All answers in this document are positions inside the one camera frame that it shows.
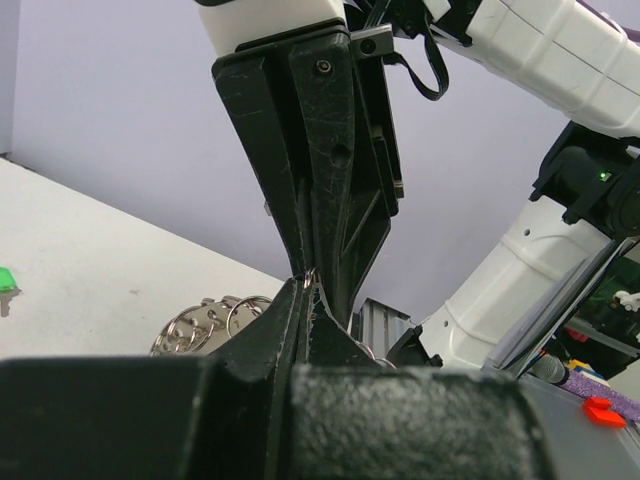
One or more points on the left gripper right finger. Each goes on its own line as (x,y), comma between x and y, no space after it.
(353,420)

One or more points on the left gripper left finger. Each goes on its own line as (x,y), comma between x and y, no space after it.
(223,416)

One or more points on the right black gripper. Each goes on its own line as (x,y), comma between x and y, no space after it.
(312,113)

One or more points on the silver spiked keyring disc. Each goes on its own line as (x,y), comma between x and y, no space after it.
(215,325)

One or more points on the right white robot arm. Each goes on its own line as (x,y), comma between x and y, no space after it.
(585,201)

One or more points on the green capped key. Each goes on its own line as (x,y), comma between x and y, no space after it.
(9,289)

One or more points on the aluminium frame rail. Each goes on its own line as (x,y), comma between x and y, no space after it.
(379,326)

